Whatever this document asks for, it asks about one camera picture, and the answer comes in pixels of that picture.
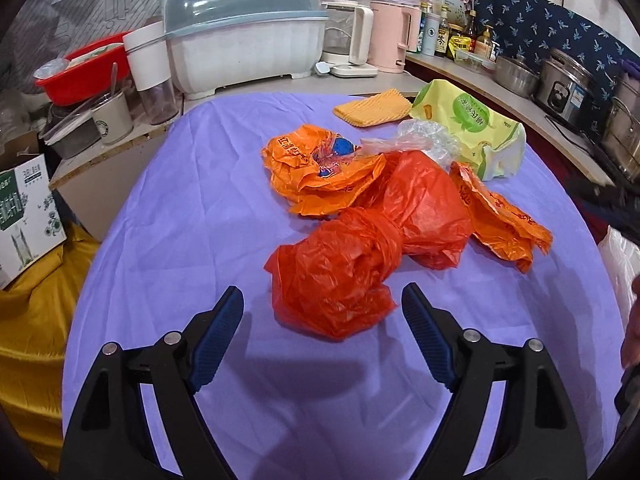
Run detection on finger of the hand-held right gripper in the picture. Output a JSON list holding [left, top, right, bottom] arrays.
[[570, 175, 640, 233]]

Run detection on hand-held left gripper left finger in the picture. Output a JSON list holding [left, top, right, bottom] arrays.
[[59, 285, 246, 480]]

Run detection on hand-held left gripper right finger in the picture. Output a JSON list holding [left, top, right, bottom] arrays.
[[401, 282, 586, 480]]

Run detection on white plastic bin liner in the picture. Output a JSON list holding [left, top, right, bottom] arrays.
[[597, 226, 638, 321]]

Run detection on red-orange plastic bag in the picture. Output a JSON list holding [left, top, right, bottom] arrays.
[[264, 150, 473, 341]]

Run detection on person's right forearm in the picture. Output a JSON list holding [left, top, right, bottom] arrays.
[[620, 272, 640, 368]]

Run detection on black induction cooker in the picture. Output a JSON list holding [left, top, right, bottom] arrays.
[[585, 140, 640, 186]]

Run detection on large steel steamer pot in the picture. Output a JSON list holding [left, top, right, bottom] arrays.
[[600, 72, 640, 183]]

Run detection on purple table cloth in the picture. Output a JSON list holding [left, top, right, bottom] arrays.
[[62, 87, 628, 480]]

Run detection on orange printed plastic bag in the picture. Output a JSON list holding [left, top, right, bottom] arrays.
[[261, 124, 388, 218], [449, 161, 553, 275]]

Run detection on steel rice cooker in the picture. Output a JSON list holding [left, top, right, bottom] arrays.
[[532, 46, 608, 126]]

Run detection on small steel pot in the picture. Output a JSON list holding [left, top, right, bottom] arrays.
[[494, 52, 541, 100]]

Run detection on light green snack packet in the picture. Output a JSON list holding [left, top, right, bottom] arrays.
[[410, 79, 527, 182]]

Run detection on clear plastic wrap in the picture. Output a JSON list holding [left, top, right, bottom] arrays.
[[360, 119, 463, 171]]

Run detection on clear food container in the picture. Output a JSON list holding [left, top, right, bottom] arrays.
[[454, 50, 498, 72]]

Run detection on navy patterned cloth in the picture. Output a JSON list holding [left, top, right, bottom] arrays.
[[472, 0, 633, 106]]

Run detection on yellow seasoning packet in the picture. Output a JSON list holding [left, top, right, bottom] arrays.
[[446, 35, 471, 63]]

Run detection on green printed cardboard box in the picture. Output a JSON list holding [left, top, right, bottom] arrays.
[[0, 152, 68, 291]]

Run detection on yellow dish cloth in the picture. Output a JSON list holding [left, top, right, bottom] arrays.
[[333, 88, 413, 128]]

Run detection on tea label bottle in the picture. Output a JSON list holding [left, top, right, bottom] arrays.
[[435, 6, 452, 58]]

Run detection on white paper cup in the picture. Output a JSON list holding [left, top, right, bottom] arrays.
[[90, 91, 135, 147]]

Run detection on white bottle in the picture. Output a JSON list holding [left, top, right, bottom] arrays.
[[421, 12, 437, 56]]

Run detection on black food tray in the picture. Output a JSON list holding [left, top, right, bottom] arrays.
[[40, 97, 103, 160]]

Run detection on pale cardboard box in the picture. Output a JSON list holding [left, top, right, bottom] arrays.
[[431, 0, 468, 26]]

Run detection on pink electric kettle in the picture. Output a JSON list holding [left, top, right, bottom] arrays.
[[369, 1, 422, 74]]

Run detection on white blender cup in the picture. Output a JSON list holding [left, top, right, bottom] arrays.
[[122, 22, 180, 127]]

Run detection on white dish rack grey lid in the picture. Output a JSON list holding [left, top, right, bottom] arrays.
[[164, 0, 330, 101]]

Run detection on red plastic basin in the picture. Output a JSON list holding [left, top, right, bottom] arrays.
[[34, 32, 132, 106]]

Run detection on glass electric kettle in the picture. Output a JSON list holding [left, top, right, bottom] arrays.
[[320, 0, 378, 79]]

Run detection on grey plastic sheet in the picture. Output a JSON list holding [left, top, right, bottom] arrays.
[[10, 0, 196, 106]]

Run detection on black power cable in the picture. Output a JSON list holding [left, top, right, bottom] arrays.
[[545, 115, 596, 153]]

